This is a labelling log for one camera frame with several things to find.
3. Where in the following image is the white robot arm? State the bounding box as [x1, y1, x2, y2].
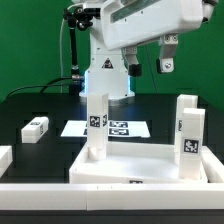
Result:
[71, 0, 219, 103]

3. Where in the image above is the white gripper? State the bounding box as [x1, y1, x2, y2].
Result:
[101, 0, 203, 77]

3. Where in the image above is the black camera on stand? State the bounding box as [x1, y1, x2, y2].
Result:
[63, 6, 100, 93]

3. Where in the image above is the white desk top tray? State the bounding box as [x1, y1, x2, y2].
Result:
[69, 141, 208, 184]

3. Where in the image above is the black cable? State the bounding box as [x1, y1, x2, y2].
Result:
[5, 77, 83, 99]

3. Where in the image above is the white front fence rail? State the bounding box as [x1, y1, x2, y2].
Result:
[0, 183, 224, 211]

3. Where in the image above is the fiducial marker sheet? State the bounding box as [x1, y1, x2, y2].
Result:
[61, 120, 150, 138]

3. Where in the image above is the white left fence block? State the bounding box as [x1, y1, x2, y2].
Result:
[0, 146, 13, 178]

